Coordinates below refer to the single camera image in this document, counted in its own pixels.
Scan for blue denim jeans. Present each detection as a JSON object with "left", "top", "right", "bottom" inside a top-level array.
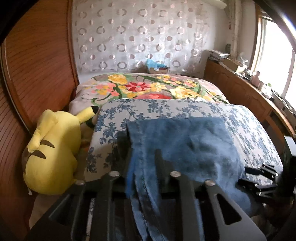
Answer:
[{"left": 126, "top": 118, "right": 265, "bottom": 240}]

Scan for window with bright light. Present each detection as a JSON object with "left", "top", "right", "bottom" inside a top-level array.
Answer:
[{"left": 254, "top": 11, "right": 295, "bottom": 108}]

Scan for yellow Pikachu plush toy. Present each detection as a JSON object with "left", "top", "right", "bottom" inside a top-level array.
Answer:
[{"left": 22, "top": 106, "right": 99, "bottom": 195}]

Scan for colourful floral bed blanket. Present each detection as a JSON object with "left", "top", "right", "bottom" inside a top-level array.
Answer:
[{"left": 69, "top": 73, "right": 229, "bottom": 114}]

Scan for stack of papers on cabinet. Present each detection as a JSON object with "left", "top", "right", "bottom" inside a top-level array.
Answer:
[{"left": 208, "top": 50, "right": 230, "bottom": 62}]

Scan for cardboard box on cabinet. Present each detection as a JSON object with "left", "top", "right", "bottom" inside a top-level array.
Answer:
[{"left": 222, "top": 58, "right": 245, "bottom": 73}]

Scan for pink bottle on cabinet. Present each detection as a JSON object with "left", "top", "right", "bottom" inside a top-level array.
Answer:
[{"left": 251, "top": 71, "right": 260, "bottom": 87}]

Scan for blue floral white sheet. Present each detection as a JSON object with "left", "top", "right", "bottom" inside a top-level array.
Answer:
[{"left": 84, "top": 99, "right": 282, "bottom": 181}]

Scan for brown wooden side cabinet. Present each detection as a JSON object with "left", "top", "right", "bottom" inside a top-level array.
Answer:
[{"left": 204, "top": 59, "right": 296, "bottom": 149}]

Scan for small cardboard box blue items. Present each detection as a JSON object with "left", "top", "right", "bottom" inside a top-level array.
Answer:
[{"left": 146, "top": 59, "right": 169, "bottom": 74}]

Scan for brown wooden louvered wardrobe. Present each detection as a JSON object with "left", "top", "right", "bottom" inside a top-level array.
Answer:
[{"left": 1, "top": 1, "right": 78, "bottom": 240}]

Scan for pink circle patterned curtain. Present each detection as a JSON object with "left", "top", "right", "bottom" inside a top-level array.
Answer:
[{"left": 73, "top": 1, "right": 211, "bottom": 74}]

